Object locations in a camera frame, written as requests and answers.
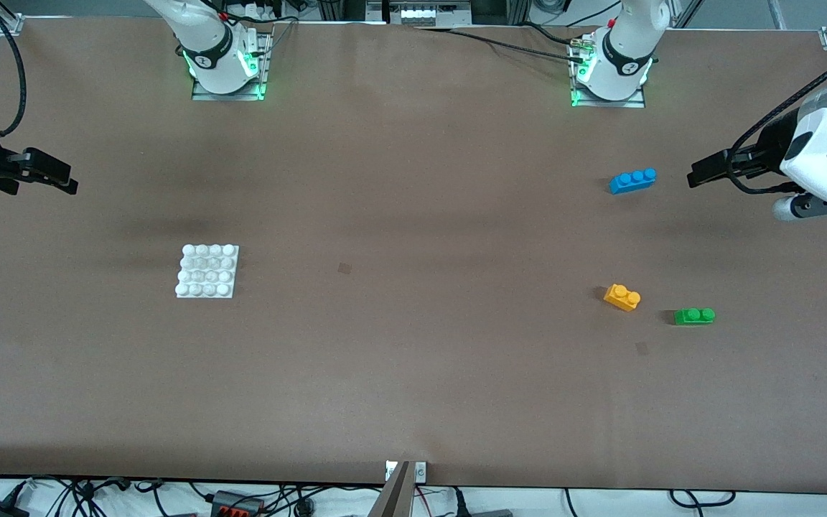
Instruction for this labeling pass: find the white pole bracket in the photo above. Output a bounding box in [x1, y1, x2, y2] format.
[385, 460, 429, 483]

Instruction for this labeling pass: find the white power strip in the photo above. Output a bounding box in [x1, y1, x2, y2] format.
[388, 0, 473, 28]

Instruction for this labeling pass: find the black box with red connectors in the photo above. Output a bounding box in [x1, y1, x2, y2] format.
[210, 490, 266, 517]

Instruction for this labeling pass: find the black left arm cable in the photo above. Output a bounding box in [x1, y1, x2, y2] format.
[727, 50, 827, 195]

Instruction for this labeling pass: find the black cable across table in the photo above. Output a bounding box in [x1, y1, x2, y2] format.
[412, 26, 588, 64]

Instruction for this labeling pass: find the blue three-stud block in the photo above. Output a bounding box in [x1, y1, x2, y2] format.
[609, 168, 658, 195]

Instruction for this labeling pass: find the grey camera stand pole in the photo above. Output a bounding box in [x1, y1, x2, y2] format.
[367, 460, 414, 517]

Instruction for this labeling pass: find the black plug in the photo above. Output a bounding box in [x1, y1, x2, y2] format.
[455, 488, 515, 517]

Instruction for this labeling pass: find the white studded base plate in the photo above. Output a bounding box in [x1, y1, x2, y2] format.
[174, 244, 240, 299]

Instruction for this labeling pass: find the yellow two-stud block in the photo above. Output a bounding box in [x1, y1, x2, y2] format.
[603, 284, 642, 312]

